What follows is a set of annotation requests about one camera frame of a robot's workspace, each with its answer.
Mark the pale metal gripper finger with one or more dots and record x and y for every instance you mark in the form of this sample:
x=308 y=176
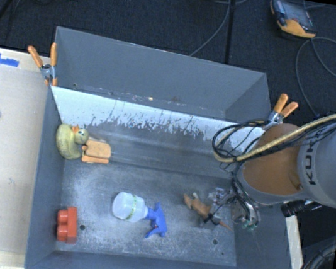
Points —
x=217 y=195
x=212 y=216

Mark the orange toy animal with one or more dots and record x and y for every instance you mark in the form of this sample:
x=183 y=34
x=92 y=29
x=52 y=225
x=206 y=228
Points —
x=197 y=205

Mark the grey metal bin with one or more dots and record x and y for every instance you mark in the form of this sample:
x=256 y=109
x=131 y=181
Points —
x=152 y=192

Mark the clear spray bottle blue nozzle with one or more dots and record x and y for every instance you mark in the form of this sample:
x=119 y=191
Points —
x=130 y=208

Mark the red toy brick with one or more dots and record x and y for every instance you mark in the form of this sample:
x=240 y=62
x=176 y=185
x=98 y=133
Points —
x=66 y=225

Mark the yellow rubber duck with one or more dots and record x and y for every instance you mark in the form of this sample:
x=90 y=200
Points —
x=67 y=142

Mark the pale wood flat board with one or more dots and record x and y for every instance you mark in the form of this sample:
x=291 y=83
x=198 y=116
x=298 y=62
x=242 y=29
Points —
x=7 y=161

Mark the black cylinder on white bracket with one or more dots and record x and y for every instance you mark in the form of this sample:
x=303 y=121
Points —
x=294 y=208

